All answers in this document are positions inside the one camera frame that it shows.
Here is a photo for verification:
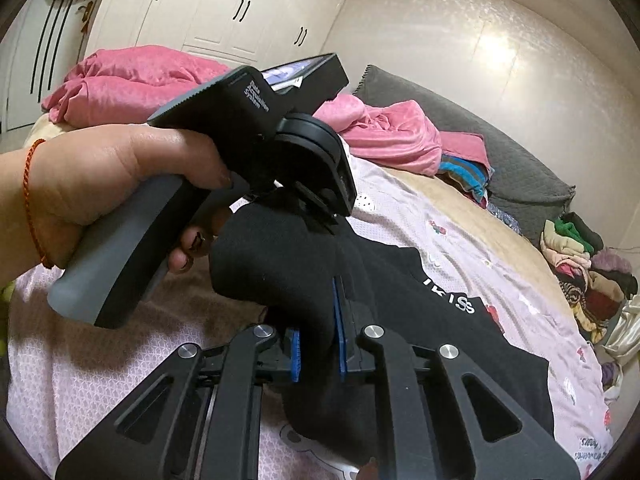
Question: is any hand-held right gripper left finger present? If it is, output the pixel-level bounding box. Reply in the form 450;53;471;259
55;322;302;480

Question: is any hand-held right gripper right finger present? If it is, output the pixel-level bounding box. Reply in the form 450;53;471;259
331;275;587;480

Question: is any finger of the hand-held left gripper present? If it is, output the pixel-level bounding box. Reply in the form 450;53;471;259
294;182;342;235

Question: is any black garment with orange patches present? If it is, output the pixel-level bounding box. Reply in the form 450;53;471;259
209;195;557;453

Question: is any person's left forearm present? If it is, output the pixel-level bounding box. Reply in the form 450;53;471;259
0;141;48;288

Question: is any pile of mixed clothes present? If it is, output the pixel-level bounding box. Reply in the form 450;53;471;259
539;211;640;378

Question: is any person's left hand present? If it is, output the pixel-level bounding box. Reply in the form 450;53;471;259
22;124;237;275

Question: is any white wardrobe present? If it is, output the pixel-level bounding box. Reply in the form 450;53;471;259
82;0;368;93

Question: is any pink plush blanket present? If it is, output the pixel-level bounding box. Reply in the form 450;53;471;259
41;45;444;177

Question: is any blue striped cloth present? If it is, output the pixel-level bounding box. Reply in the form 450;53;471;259
439;154;495;207

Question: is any pink towel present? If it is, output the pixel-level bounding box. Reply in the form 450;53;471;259
439;131;492;169

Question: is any beige mattress cover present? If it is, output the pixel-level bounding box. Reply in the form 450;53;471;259
370;164;577;322

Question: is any dark patterned cloth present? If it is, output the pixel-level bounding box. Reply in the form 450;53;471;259
486;199;522;235

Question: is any pink printed bed sheet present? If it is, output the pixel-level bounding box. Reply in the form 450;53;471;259
6;150;617;480

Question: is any white door with black stripes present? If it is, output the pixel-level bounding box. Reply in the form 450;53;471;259
0;0;103;135

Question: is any red string bracelet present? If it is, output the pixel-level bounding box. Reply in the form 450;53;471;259
21;138;57;270

